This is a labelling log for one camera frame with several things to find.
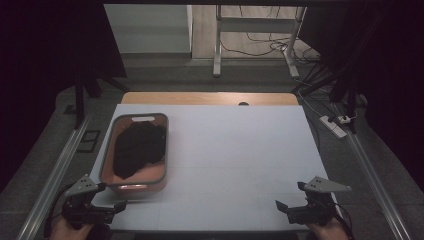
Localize metal floor rail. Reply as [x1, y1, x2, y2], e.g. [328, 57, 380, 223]
[15, 112, 95, 240]
[332, 102, 414, 240]

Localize dark curtain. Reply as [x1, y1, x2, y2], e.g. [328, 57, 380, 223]
[0, 0, 128, 195]
[298, 4, 424, 193]

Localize white power strip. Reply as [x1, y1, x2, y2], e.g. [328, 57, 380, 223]
[318, 115, 348, 140]

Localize pink plastic basin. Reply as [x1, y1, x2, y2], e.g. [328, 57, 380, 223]
[99, 112, 170, 195]

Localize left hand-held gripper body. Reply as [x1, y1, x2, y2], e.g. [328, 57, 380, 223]
[61, 173, 116, 231]

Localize white metal desk frame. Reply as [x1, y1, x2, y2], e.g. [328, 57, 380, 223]
[212, 4, 308, 80]

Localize person's right hand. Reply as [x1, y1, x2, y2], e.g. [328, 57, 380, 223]
[305, 217, 350, 240]

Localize black floor plate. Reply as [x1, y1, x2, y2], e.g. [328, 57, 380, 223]
[76, 129, 101, 154]

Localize white cabinet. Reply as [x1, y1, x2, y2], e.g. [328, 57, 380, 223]
[103, 3, 194, 55]

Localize white plug adapter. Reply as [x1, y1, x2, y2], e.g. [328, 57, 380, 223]
[337, 114, 358, 126]

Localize wooden table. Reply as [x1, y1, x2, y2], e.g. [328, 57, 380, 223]
[120, 91, 300, 107]

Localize black cloth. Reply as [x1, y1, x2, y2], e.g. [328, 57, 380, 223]
[112, 121, 167, 180]

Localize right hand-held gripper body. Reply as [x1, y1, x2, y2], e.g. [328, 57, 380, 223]
[286, 176, 352, 226]

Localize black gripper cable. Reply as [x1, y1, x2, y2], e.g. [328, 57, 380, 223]
[333, 202, 356, 240]
[43, 183, 74, 239]

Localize black floor cables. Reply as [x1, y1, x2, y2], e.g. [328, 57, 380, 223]
[219, 5, 323, 66]

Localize person's left hand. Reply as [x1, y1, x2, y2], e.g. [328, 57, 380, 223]
[49, 218, 96, 240]

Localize white table cover board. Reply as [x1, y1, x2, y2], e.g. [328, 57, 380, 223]
[89, 103, 338, 233]

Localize black tripod stand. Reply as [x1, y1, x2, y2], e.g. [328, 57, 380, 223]
[291, 61, 361, 135]
[73, 69, 132, 131]

